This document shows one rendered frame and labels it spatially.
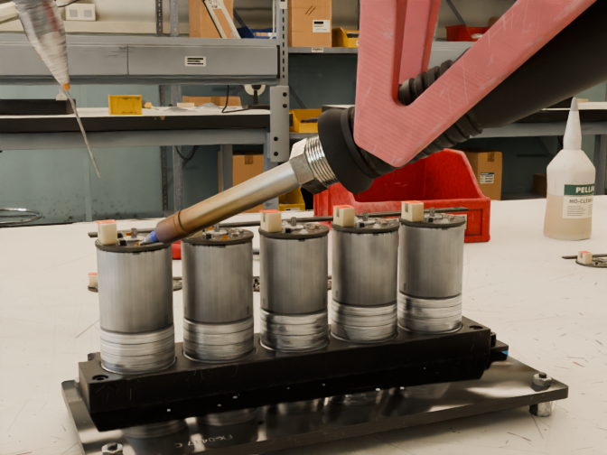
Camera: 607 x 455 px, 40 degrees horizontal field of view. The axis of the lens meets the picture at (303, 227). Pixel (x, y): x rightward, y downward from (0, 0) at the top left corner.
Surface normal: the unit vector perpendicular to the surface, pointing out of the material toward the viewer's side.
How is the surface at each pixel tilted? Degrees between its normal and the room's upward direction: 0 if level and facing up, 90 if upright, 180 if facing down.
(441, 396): 0
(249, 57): 90
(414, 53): 87
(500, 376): 0
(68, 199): 90
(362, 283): 90
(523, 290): 0
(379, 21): 103
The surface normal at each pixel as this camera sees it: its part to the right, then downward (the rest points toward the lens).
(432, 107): -0.45, 0.31
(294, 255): 0.08, 0.18
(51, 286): 0.00, -0.98
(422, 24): -0.37, 0.11
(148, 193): 0.33, 0.17
